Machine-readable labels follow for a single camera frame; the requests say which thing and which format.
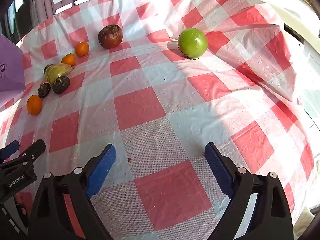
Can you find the green apple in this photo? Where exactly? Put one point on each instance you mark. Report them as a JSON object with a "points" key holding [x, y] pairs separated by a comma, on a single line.
{"points": [[192, 43]]}

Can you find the purple cardboard box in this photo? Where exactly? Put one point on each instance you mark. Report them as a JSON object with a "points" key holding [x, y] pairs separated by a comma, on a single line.
{"points": [[10, 65]]}

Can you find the orange mandarin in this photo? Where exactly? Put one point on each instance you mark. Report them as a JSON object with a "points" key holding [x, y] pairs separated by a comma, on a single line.
{"points": [[82, 49], [34, 105], [68, 59]]}

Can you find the red white checked tablecloth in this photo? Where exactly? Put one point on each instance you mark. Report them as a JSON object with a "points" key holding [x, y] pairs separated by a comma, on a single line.
{"points": [[155, 110]]}

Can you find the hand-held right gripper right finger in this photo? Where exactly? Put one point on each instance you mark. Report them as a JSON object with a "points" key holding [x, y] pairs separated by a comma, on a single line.
{"points": [[218, 170]]}

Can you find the plastic-wrapped yellow-green fruit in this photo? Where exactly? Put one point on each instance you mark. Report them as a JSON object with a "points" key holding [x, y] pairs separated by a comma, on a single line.
{"points": [[58, 71]]}

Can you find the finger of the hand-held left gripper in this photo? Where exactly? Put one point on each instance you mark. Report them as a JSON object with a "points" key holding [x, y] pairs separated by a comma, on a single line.
{"points": [[32, 151], [10, 149]]}

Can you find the pink curtain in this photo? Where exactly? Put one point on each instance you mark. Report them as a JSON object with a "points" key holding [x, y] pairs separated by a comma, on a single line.
{"points": [[43, 2]]}

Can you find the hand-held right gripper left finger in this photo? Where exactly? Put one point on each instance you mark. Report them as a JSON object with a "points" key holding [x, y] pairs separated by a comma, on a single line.
{"points": [[102, 170]]}

